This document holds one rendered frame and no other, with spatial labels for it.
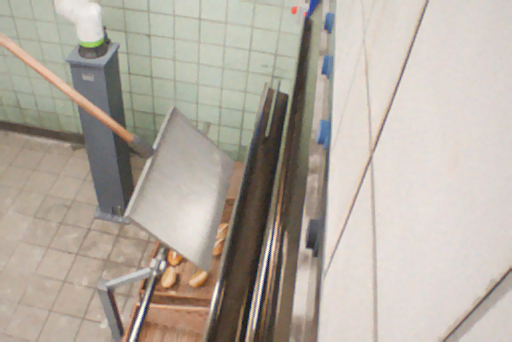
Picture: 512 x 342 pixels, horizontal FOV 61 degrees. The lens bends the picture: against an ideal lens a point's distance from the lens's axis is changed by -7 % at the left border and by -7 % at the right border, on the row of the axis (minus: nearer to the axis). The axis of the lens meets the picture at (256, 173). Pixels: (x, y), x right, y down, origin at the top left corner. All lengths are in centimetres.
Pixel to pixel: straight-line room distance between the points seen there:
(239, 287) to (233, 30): 182
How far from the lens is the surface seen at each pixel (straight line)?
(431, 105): 19
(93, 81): 240
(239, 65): 283
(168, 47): 288
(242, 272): 121
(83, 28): 228
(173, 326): 202
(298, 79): 127
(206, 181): 177
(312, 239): 48
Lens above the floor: 243
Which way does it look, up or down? 46 degrees down
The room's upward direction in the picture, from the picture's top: 8 degrees clockwise
